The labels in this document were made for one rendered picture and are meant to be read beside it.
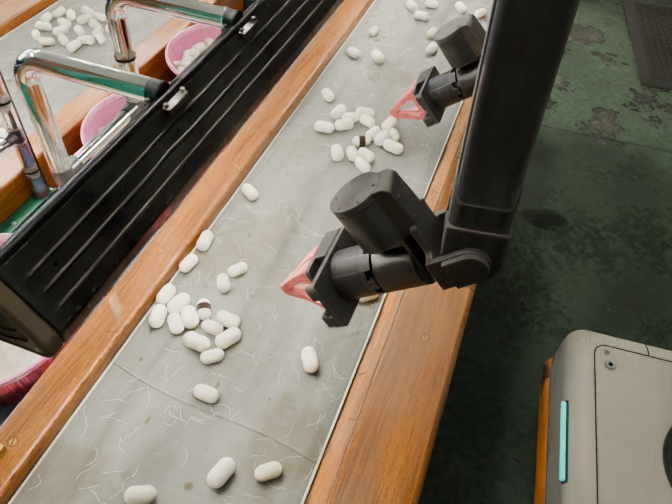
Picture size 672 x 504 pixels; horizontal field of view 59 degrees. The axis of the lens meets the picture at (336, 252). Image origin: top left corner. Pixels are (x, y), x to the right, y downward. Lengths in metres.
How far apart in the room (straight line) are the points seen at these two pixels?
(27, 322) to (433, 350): 0.51
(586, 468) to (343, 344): 0.69
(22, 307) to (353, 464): 0.41
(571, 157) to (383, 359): 1.84
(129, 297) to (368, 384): 0.35
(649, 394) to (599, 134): 1.42
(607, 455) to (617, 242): 1.00
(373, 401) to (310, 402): 0.08
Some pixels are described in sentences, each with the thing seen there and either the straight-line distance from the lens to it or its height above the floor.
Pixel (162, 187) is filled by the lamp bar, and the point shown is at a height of 1.07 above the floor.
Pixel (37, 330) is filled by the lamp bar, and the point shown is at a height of 1.07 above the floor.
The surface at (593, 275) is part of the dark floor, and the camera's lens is 2.08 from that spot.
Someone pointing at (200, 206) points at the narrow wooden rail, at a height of 0.76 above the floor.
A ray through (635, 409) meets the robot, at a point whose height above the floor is 0.28.
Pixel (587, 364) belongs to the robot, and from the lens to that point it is 1.49.
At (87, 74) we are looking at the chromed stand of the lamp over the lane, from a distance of 0.61.
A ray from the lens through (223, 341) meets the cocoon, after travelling 0.80.
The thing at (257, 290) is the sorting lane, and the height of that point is 0.74.
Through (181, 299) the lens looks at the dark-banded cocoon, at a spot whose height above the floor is 0.76.
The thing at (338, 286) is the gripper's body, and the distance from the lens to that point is 0.63.
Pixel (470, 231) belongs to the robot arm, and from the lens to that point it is 0.54.
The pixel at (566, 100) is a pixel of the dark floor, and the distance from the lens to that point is 2.84.
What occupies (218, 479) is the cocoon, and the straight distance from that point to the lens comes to 0.71.
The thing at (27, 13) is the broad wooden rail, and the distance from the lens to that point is 1.59.
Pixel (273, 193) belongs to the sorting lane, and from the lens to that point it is 1.01.
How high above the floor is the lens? 1.42
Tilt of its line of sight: 48 degrees down
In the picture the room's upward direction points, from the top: 5 degrees clockwise
